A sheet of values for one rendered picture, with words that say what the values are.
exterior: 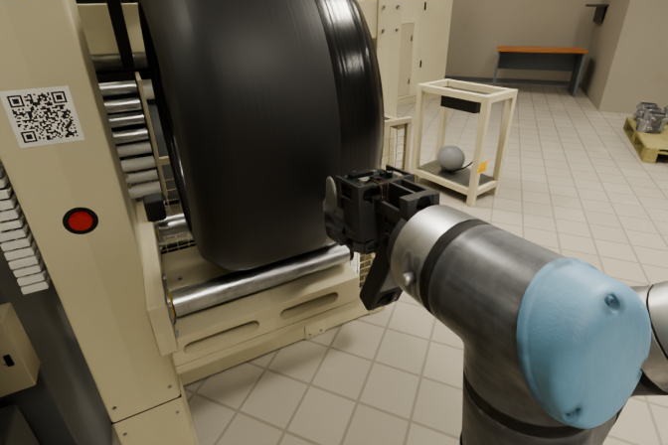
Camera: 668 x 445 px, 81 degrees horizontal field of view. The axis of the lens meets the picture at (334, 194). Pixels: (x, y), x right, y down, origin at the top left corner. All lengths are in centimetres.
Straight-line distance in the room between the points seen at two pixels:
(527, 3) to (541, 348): 769
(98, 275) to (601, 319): 68
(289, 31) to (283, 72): 5
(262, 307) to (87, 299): 29
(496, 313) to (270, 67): 36
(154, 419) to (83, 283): 37
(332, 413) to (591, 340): 142
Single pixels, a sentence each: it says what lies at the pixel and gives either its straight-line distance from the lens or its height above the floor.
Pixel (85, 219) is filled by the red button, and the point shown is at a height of 106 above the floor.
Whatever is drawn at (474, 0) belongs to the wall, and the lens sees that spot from 790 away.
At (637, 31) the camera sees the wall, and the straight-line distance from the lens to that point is 628.
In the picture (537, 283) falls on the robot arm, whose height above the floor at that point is 120.
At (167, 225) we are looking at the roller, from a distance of 94.
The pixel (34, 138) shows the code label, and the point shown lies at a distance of 66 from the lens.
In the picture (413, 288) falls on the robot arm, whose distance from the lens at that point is 34.
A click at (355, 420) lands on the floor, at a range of 162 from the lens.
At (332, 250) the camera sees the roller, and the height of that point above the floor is 92.
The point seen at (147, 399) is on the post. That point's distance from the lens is 95.
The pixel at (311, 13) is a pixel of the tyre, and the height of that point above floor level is 134.
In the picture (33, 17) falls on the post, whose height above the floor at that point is 134.
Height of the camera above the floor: 135
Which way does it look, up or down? 26 degrees down
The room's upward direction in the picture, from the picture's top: 1 degrees counter-clockwise
